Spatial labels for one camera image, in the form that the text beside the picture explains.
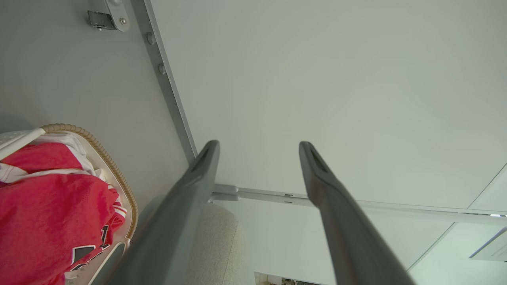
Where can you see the grey partition bottom rail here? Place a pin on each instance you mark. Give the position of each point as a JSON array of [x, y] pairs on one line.
[[164, 83]]

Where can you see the beige cushioned seat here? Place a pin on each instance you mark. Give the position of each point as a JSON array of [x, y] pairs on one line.
[[220, 245]]

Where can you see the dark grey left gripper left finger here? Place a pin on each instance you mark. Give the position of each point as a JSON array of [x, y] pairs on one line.
[[170, 229]]

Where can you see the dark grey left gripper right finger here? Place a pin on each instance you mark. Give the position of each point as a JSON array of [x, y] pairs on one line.
[[348, 237]]

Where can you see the red jersey with striped trim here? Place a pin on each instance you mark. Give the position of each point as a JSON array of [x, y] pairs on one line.
[[51, 221]]

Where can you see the red Bulls 23 jersey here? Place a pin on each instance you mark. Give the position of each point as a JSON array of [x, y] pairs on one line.
[[43, 156]]

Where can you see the white basket with woven rim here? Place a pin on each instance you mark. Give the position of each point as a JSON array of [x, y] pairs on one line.
[[119, 174]]

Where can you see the white basket liner cloth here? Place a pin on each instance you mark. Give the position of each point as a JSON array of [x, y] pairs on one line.
[[73, 143]]

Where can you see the white ceiling light panel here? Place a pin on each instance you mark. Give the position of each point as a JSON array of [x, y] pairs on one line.
[[491, 247]]

